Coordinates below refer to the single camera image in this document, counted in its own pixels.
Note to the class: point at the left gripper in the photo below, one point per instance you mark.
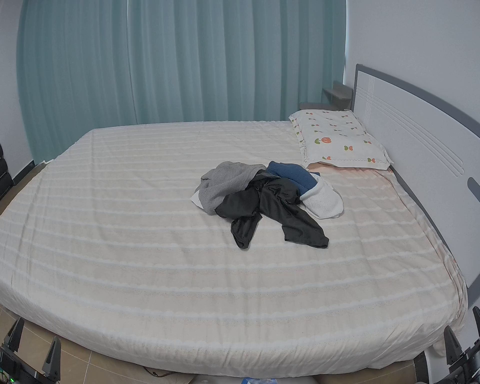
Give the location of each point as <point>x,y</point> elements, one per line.
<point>22,371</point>

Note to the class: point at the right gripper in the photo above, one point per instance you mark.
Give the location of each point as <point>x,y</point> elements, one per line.
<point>467,369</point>

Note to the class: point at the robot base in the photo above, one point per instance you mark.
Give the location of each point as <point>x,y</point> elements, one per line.
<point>258,381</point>

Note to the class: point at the bed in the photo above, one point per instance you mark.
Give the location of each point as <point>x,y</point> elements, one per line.
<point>150,225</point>

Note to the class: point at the pile of clothes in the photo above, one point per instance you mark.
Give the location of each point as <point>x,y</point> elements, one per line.
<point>262,202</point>

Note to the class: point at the black chest of drawers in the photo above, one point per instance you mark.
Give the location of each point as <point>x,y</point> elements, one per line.
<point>4,176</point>

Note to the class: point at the white printed pillow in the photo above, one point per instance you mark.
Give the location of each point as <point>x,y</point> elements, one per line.
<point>337,138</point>

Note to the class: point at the blue-green curtain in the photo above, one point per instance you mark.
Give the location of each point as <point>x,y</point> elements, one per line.
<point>75,75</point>
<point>232,56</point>

